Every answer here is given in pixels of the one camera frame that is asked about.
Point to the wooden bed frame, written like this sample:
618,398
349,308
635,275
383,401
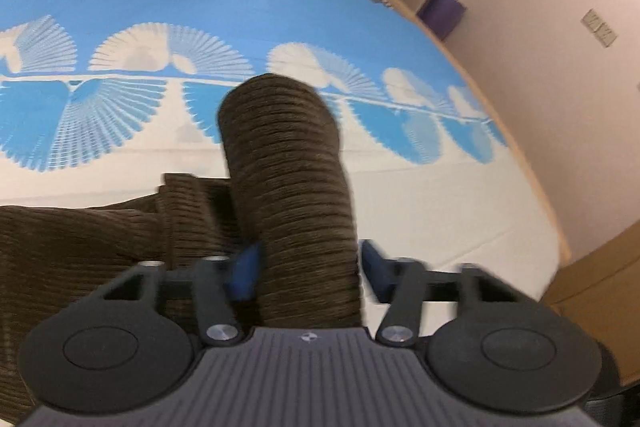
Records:
500,107

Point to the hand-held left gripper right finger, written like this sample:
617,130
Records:
378,273

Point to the purple box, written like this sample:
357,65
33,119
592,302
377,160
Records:
440,12

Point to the beige wall switch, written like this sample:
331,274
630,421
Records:
607,36
592,19

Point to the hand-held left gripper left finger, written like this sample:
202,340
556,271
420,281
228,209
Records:
245,276

